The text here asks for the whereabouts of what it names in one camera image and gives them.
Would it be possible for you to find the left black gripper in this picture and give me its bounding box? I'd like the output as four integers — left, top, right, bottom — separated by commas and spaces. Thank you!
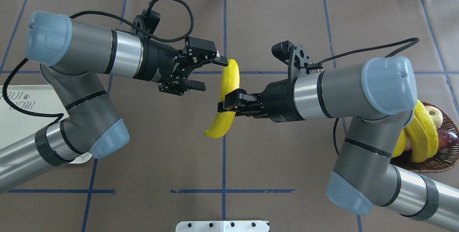
133, 37, 228, 96

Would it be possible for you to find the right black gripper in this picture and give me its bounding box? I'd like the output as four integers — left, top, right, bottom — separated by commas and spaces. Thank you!
217, 79, 304, 123

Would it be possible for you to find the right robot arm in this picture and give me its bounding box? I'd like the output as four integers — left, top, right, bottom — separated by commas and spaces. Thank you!
218, 56, 458, 231

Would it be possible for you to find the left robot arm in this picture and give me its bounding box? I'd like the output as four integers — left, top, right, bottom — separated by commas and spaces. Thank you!
0, 10, 228, 193

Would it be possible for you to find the brown wicker basket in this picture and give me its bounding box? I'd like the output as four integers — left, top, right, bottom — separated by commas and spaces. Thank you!
391, 101, 458, 173

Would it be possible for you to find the curved left yellow banana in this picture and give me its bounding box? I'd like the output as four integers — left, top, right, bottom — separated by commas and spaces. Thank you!
391, 129, 408, 158

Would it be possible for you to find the pink white apple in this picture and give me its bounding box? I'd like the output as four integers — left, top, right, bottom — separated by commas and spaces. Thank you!
425, 105, 443, 129

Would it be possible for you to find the white bear print tray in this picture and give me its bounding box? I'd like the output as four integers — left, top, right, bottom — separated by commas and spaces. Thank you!
0, 85, 93, 164

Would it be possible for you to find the dark red fruit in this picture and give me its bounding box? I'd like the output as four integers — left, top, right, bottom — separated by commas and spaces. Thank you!
437, 128, 458, 151

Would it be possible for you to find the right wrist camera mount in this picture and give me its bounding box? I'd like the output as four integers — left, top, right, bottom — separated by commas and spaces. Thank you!
271, 40, 323, 81

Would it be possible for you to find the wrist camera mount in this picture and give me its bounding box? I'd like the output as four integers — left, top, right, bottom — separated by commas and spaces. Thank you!
271, 40, 323, 81
131, 9, 161, 39

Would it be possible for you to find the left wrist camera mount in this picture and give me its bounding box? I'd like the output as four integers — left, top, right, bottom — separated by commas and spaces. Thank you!
131, 9, 161, 39

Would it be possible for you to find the white metal base plate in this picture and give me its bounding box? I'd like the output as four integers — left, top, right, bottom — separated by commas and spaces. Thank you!
175, 220, 270, 232

